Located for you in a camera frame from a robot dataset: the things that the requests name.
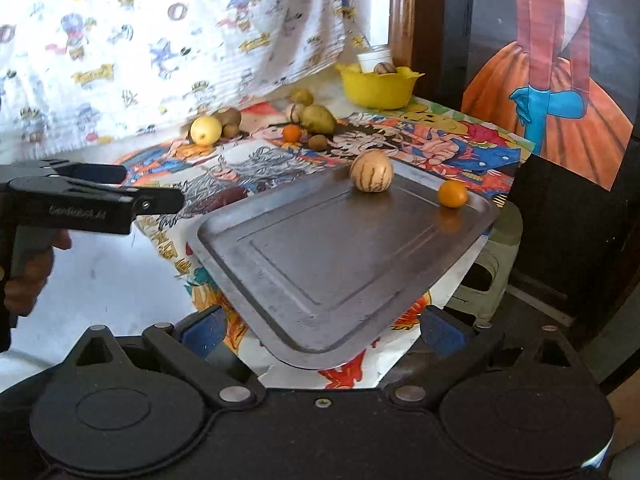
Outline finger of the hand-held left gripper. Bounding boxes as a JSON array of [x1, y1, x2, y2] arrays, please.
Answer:
[[107, 186, 185, 224], [36, 158, 129, 185]]

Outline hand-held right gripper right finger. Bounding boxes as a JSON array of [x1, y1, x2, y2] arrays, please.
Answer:
[[385, 306, 577, 404]]

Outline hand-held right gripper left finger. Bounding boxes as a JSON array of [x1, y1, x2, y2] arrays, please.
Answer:
[[72, 305, 267, 406]]

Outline yellow lemon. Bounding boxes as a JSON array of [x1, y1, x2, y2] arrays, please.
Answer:
[[189, 115, 222, 147]]

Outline clear plastic container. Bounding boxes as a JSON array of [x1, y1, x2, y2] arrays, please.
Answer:
[[187, 157, 501, 371]]

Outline large green pear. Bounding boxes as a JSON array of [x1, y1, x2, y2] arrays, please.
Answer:
[[299, 104, 337, 135]]

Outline person's left hand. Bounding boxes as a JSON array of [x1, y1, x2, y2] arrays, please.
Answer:
[[18, 229, 74, 318]]

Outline green plastic stool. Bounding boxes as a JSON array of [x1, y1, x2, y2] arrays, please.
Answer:
[[445, 200, 523, 326]]

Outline white printed cloth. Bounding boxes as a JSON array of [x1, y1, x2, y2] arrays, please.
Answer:
[[0, 0, 396, 161]]

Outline tan potato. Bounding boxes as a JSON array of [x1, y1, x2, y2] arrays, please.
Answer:
[[349, 149, 395, 193]]

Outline cartoon printed tablecloth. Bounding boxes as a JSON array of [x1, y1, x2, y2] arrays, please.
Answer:
[[115, 95, 536, 391]]

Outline yellow plastic bowl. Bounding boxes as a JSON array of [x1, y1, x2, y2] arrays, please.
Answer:
[[335, 62, 426, 110]]

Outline white cup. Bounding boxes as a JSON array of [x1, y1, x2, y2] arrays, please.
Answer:
[[357, 46, 392, 75]]

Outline wall poster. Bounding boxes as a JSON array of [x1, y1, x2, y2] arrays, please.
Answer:
[[460, 0, 640, 192]]

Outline wooden frame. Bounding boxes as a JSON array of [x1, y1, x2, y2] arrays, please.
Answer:
[[388, 0, 417, 68]]

